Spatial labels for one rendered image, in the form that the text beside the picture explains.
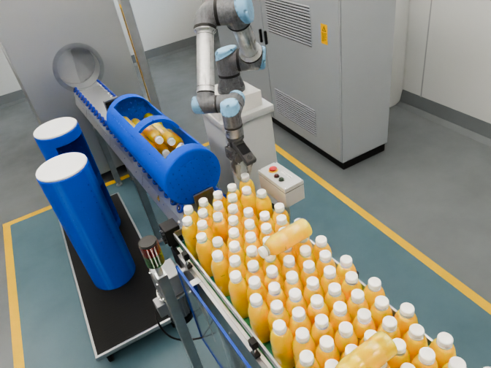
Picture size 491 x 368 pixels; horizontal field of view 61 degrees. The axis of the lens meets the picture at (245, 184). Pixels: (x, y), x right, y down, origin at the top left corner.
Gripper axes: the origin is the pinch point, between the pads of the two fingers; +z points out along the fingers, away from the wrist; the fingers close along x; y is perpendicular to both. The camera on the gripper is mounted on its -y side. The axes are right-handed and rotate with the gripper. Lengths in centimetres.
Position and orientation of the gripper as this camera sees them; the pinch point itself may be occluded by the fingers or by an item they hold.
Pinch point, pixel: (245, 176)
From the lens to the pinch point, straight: 182.0
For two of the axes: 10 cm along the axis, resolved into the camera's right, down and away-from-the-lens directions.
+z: 1.5, 7.9, 5.9
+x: -8.3, 4.2, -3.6
